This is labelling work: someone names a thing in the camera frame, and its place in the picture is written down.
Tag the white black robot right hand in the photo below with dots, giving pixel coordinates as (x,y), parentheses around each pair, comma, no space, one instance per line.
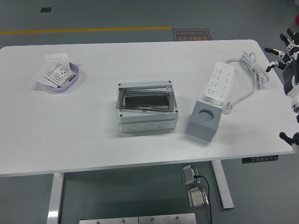
(290,74)

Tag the transparent grey box lid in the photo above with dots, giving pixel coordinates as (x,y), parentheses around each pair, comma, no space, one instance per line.
(144,99)

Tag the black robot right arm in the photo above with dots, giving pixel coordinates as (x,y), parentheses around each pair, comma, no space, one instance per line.
(288,138)

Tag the grey cube with round hole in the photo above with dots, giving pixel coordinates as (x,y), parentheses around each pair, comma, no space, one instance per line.
(198,130)

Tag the grey plastic junction box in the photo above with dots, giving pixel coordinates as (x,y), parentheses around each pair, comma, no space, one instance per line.
(147,126)

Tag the red object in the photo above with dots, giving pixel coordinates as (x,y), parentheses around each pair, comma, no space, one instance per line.
(297,19)

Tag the white power strip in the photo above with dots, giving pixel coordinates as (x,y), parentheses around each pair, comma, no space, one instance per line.
(217,79)

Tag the black table control panel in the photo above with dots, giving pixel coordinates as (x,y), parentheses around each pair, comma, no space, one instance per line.
(252,160)

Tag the brown floor sign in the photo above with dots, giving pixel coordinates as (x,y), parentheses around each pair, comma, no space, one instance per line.
(191,35)

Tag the white table leg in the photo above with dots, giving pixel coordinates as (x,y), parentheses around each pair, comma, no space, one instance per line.
(54,198)
(223,186)

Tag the silver foot pedal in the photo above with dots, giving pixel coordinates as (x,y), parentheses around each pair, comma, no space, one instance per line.
(188,175)
(197,198)

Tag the white socket panel with print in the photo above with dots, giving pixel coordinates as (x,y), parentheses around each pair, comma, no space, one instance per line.
(60,74)

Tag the white flat cover plate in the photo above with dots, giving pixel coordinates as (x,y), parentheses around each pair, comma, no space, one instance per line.
(40,77)

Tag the dark square floor hatch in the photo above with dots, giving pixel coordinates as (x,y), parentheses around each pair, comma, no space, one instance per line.
(45,9)

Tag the grey metal base plate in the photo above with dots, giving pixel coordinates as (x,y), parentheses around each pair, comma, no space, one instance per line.
(167,219)
(107,221)

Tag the plain white switch plate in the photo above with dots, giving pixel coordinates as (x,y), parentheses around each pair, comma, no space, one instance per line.
(56,58)

